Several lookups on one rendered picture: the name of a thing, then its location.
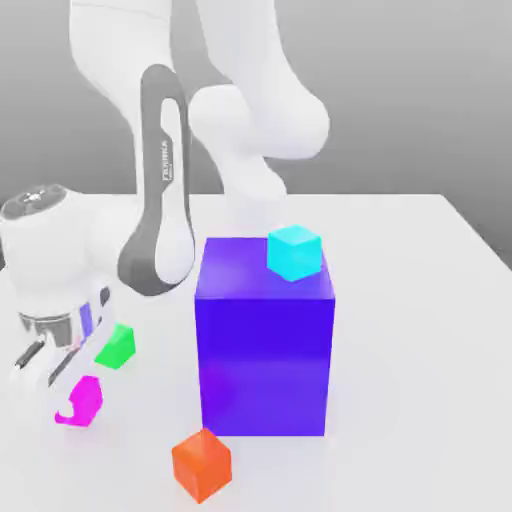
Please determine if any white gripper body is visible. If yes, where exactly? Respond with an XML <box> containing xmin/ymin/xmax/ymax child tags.
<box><xmin>9</xmin><ymin>318</ymin><xmax>118</xmax><ymax>414</ymax></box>

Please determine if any small magenta cube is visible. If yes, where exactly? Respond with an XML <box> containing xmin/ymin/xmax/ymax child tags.
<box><xmin>54</xmin><ymin>374</ymin><xmax>104</xmax><ymax>429</ymax></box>

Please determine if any small green cube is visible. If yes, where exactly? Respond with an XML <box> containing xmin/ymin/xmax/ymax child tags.
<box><xmin>93</xmin><ymin>322</ymin><xmax>137</xmax><ymax>371</ymax></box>

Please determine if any small orange cube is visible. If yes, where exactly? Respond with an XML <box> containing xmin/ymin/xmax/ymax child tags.
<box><xmin>170</xmin><ymin>426</ymin><xmax>234</xmax><ymax>505</ymax></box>

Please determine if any small cyan cube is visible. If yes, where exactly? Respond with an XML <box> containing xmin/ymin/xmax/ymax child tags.
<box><xmin>266</xmin><ymin>223</ymin><xmax>324</xmax><ymax>283</ymax></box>

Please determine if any large purple box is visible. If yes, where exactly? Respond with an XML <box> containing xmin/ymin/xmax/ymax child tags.
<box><xmin>193</xmin><ymin>236</ymin><xmax>336</xmax><ymax>438</ymax></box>

